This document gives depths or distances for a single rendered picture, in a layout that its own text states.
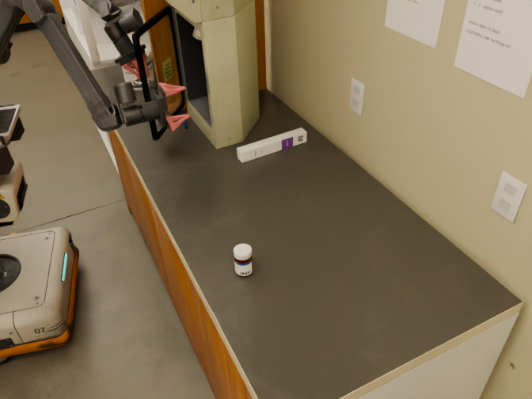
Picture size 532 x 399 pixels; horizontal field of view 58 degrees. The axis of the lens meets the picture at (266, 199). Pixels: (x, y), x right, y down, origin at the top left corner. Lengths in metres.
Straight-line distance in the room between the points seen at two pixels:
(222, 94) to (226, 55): 0.14
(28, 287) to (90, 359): 0.43
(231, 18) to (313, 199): 0.64
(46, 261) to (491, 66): 2.05
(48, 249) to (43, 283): 0.23
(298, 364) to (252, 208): 0.57
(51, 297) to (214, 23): 1.40
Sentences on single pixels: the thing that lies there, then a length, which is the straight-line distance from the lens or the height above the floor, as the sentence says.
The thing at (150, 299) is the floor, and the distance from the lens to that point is 2.57.
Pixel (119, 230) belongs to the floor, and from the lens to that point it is 3.00.
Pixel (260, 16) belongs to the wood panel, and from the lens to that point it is 2.12.
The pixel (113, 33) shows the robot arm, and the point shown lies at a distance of 1.76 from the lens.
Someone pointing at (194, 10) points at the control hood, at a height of 1.45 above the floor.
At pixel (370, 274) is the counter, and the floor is 0.94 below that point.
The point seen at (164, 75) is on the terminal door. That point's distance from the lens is 1.84.
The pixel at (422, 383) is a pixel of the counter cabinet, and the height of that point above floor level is 0.80.
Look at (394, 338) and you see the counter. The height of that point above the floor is 0.94.
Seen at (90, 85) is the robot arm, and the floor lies 1.29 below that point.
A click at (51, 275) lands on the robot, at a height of 0.28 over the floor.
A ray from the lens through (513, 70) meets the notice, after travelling 1.22.
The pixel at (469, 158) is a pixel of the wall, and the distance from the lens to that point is 1.36.
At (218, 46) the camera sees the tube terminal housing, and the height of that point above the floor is 1.32.
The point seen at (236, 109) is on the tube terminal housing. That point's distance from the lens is 1.77.
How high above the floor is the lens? 1.90
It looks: 38 degrees down
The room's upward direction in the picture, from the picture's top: 2 degrees counter-clockwise
